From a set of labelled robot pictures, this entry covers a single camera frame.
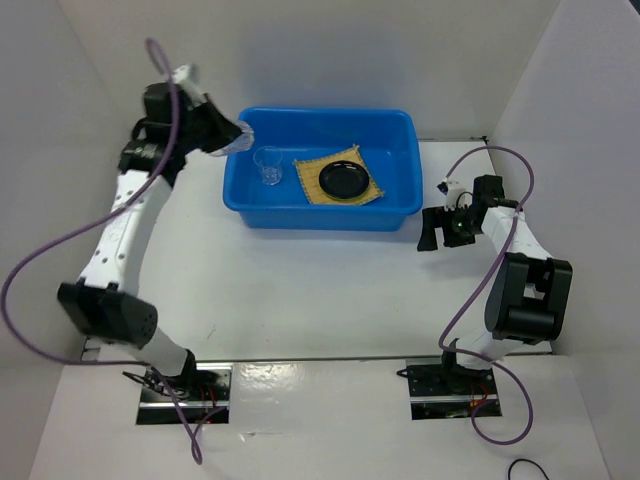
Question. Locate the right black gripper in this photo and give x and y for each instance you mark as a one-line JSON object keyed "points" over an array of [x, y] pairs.
{"points": [[435, 217]]}

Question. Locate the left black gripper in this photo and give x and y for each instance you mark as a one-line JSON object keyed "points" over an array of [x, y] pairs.
{"points": [[224, 130]]}

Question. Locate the clear plastic cup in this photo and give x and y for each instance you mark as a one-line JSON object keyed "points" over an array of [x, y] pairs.
{"points": [[268, 160], [243, 143]]}

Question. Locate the woven bamboo placemat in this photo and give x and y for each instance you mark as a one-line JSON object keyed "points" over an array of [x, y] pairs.
{"points": [[308, 171]]}

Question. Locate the black round bowl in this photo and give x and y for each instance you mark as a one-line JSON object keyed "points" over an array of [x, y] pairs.
{"points": [[344, 180]]}

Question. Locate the green round plate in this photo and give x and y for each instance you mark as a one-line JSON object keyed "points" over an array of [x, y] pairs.
{"points": [[360, 200]]}

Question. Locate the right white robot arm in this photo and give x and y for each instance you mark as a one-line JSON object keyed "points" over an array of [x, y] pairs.
{"points": [[527, 301]]}

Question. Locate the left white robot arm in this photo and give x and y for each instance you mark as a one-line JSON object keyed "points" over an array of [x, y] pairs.
{"points": [[177, 364]]}

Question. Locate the blue plastic bin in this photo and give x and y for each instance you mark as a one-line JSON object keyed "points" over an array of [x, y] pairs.
{"points": [[388, 145]]}

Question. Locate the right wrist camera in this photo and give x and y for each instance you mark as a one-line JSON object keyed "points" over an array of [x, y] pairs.
{"points": [[455, 195]]}

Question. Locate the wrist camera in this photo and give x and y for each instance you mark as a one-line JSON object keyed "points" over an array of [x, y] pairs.
{"points": [[455, 195], [186, 77]]}

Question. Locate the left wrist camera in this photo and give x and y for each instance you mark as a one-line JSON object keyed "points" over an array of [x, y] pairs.
{"points": [[186, 77]]}

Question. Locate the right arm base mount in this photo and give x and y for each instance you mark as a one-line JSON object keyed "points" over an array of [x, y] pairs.
{"points": [[439, 392]]}

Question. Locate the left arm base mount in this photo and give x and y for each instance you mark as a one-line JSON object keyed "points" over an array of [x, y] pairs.
{"points": [[208, 401]]}

